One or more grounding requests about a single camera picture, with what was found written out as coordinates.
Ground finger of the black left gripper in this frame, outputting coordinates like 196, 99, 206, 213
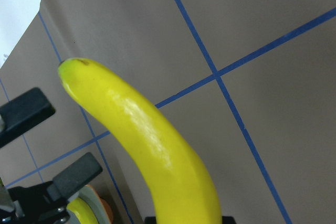
1, 87, 56, 147

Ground grey square plate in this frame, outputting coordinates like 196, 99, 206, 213
79, 185, 114, 224

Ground yellow banana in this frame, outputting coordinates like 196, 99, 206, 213
58, 58, 222, 223
67, 197, 98, 224

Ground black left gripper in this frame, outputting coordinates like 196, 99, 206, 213
1, 152, 102, 223

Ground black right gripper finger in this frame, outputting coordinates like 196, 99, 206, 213
144, 216, 235, 224

